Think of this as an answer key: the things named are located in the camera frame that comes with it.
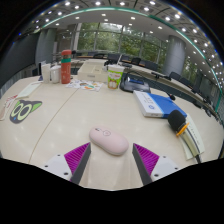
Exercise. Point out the dark conference chairs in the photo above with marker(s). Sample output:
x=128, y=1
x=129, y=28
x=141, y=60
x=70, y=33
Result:
x=135, y=61

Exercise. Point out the red bottle with green band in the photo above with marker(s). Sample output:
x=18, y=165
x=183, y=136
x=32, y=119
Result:
x=66, y=68

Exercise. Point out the ceiling lights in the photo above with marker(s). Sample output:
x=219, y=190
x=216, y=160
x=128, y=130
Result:
x=145, y=9

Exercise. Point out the white cardboard box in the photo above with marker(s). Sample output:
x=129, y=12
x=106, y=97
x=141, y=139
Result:
x=91, y=73

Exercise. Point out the plain white paper cup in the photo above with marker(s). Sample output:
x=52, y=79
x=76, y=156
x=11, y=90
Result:
x=45, y=73

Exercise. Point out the black gooseneck microphone console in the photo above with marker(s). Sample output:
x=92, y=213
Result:
x=135, y=85

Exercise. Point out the blue folder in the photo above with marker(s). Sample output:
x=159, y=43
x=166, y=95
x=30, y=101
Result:
x=170, y=105

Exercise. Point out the white lidded mug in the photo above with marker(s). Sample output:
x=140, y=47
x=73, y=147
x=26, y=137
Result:
x=55, y=75

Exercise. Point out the colourful printed leaflet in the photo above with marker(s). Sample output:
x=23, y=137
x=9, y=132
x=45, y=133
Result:
x=85, y=85

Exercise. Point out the white and blue book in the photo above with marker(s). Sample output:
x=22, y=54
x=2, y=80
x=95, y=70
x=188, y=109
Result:
x=146, y=104

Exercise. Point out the green printed paper cup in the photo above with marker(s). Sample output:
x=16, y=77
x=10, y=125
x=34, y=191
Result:
x=115, y=77

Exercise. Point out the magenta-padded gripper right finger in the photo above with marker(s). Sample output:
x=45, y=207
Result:
x=146, y=158

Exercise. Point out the black handheld microphone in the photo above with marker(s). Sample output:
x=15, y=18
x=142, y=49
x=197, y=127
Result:
x=176, y=120

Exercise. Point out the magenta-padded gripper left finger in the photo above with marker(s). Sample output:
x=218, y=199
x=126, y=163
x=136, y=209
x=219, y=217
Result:
x=77, y=156

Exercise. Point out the pink computer mouse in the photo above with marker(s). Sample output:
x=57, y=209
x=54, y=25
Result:
x=108, y=140

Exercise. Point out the black cat-face mouse pad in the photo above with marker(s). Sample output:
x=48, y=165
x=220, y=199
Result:
x=24, y=111

